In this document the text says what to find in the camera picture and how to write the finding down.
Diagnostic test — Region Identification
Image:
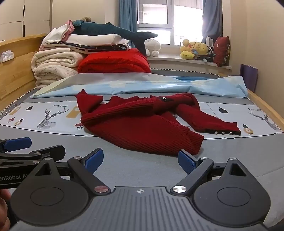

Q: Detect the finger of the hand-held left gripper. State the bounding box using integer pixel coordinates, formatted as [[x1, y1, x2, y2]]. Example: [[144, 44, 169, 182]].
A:
[[0, 137, 32, 154], [0, 145, 66, 166]]

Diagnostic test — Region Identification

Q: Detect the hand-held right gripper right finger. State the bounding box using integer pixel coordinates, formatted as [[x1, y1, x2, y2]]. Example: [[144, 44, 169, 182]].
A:
[[170, 150, 247, 196]]

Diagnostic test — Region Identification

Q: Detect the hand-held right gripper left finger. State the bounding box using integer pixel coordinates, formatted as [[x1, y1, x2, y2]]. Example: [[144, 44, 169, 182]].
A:
[[33, 148, 112, 196]]

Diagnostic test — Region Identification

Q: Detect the dark red knit sweater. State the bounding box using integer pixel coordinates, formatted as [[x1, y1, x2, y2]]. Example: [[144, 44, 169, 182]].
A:
[[75, 89, 241, 155]]

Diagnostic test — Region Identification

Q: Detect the person's left hand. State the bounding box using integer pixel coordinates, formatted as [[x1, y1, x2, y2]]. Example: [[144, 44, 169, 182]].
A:
[[0, 190, 11, 230]]

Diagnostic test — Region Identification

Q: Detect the cream speckled folded blanket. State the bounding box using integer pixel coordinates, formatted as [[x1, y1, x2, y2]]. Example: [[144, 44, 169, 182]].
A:
[[33, 65, 79, 90]]

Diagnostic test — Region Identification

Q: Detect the light blue sheet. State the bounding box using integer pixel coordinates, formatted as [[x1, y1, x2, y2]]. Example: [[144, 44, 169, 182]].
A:
[[29, 72, 248, 99]]

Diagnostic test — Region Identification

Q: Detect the tissue box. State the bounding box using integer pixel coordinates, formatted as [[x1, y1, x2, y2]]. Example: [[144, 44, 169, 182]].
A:
[[0, 50, 15, 64]]

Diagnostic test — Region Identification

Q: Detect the red folded blanket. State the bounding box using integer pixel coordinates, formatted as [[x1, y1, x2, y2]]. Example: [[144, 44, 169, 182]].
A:
[[78, 48, 152, 74]]

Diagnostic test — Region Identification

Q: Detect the windowsill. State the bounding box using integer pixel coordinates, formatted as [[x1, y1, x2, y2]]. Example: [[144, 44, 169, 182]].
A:
[[147, 54, 232, 68]]

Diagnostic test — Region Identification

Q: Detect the purple box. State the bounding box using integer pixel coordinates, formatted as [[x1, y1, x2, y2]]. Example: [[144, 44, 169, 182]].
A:
[[240, 64, 259, 94]]

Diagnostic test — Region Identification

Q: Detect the yellow duck plush toy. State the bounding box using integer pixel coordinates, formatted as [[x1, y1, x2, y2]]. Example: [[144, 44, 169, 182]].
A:
[[180, 39, 197, 60]]

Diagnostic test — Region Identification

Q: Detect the dark star-patterned folded cloth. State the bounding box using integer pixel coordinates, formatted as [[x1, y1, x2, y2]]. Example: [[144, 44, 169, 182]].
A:
[[43, 43, 130, 55]]

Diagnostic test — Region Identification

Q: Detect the yellow bear plush toy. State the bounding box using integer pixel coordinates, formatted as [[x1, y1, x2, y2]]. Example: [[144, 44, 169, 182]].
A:
[[194, 42, 209, 56]]

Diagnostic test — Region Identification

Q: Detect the dark red cushion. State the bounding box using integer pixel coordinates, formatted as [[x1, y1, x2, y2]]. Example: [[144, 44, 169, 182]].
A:
[[212, 36, 231, 67]]

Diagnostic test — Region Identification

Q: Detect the stack of cream folded blankets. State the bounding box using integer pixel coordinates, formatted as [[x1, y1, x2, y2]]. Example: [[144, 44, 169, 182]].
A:
[[42, 24, 130, 48]]

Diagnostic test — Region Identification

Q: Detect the white plush toy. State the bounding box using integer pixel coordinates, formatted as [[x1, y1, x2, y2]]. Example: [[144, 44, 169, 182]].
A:
[[144, 38, 161, 57]]

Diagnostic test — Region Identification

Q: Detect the pink cloth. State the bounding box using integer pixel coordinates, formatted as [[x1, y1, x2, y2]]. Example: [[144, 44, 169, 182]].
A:
[[62, 20, 75, 41]]

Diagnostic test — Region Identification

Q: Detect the beige wardrobe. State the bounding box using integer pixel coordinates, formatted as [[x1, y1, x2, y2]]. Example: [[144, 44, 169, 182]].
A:
[[0, 0, 53, 42]]

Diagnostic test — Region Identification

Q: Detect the dark blue shark plush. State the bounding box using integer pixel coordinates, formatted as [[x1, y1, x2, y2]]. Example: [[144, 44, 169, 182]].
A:
[[71, 20, 158, 56]]

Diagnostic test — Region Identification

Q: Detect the blue curtain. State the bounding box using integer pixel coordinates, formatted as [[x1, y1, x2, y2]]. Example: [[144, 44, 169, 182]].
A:
[[119, 0, 138, 36], [201, 0, 223, 44]]

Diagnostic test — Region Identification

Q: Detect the window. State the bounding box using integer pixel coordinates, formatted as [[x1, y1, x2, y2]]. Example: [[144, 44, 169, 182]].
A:
[[136, 0, 204, 45]]

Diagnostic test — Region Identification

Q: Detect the wooden bed frame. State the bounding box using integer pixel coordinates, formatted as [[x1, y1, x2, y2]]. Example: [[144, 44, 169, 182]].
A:
[[0, 33, 284, 131]]

